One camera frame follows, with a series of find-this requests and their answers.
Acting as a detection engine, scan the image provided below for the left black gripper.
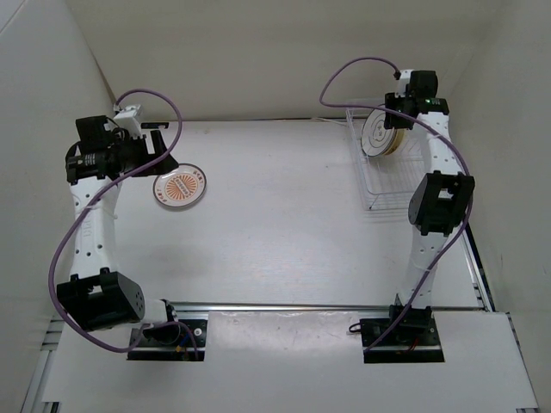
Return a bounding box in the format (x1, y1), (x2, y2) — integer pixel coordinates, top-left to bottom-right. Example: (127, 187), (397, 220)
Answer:
(108, 130), (178, 177)

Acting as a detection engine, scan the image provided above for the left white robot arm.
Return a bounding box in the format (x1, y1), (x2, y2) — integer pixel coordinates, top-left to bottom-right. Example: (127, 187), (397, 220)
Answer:
(55, 108), (181, 344)

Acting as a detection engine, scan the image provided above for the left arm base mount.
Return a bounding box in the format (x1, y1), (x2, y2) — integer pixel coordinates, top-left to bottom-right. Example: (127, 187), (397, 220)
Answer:
(127, 306), (208, 362)

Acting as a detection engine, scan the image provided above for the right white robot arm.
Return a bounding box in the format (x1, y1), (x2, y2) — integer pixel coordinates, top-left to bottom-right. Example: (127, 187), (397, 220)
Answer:
(384, 70), (475, 344)

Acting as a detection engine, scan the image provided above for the orange sunburst plate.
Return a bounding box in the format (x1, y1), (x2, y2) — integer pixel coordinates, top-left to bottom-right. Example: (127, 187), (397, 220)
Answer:
(152, 163), (207, 209)

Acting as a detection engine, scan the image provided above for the white wire dish rack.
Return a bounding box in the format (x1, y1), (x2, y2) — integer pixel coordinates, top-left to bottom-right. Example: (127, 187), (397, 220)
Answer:
(346, 100), (424, 212)

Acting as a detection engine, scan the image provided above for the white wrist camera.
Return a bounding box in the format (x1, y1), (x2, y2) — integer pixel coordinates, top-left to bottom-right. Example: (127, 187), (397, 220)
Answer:
(114, 104), (142, 139)
(394, 69), (413, 97)

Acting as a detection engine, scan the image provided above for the cream yellow plate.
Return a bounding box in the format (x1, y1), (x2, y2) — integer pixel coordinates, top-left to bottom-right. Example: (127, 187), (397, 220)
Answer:
(382, 129), (406, 157)

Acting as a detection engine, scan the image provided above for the metal rail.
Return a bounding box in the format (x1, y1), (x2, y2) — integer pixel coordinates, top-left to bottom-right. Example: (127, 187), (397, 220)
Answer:
(171, 300), (487, 311)

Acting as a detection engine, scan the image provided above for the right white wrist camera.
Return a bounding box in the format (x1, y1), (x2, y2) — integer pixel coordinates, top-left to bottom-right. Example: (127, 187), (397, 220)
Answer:
(394, 69), (413, 97)

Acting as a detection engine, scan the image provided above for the white plate green rim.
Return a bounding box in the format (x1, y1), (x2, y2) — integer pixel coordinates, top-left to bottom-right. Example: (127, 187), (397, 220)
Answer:
(361, 110), (397, 157)

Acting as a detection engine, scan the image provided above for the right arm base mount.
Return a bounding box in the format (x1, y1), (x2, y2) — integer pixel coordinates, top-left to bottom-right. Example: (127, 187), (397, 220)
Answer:
(349, 305), (445, 364)

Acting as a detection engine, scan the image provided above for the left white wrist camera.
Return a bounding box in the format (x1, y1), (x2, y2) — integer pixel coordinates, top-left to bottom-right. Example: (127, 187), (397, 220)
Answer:
(114, 104), (142, 139)

